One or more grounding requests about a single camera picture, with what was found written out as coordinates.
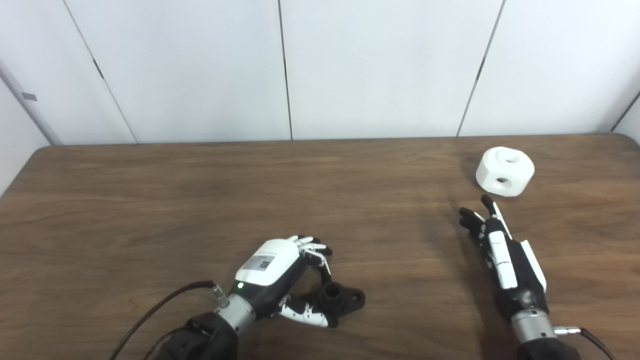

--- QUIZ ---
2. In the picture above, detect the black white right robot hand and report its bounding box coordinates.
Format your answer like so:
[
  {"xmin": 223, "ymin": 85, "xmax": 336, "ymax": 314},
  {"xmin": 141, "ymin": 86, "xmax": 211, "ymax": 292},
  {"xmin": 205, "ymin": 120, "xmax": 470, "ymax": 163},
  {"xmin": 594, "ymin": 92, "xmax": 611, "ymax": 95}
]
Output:
[{"xmin": 458, "ymin": 194, "xmax": 548, "ymax": 322}]

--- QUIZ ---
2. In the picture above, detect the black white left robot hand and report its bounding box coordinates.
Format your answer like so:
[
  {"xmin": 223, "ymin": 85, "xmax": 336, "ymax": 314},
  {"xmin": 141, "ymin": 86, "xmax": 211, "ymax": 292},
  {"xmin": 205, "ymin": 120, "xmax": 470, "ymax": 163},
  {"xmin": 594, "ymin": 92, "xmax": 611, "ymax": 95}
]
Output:
[{"xmin": 230, "ymin": 234, "xmax": 339, "ymax": 329}]

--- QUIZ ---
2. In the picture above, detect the black plastic holder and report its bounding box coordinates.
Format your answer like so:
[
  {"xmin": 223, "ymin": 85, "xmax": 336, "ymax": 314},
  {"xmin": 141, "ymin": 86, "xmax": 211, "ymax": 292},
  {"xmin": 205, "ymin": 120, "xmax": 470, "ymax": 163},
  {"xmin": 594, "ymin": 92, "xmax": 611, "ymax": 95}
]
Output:
[{"xmin": 316, "ymin": 282, "xmax": 367, "ymax": 321}]

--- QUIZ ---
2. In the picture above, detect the round white plastic piece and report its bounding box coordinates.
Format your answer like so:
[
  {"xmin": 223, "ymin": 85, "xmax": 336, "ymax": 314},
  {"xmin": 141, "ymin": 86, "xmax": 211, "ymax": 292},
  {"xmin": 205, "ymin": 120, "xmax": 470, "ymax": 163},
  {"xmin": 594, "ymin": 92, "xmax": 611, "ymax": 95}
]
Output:
[{"xmin": 475, "ymin": 146, "xmax": 536, "ymax": 198}]

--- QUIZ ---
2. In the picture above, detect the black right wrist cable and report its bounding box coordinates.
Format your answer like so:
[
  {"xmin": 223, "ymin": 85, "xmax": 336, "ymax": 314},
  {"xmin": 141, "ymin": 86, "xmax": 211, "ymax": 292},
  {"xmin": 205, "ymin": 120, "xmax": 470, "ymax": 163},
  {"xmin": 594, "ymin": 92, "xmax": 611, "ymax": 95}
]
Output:
[{"xmin": 552, "ymin": 325, "xmax": 619, "ymax": 360}]

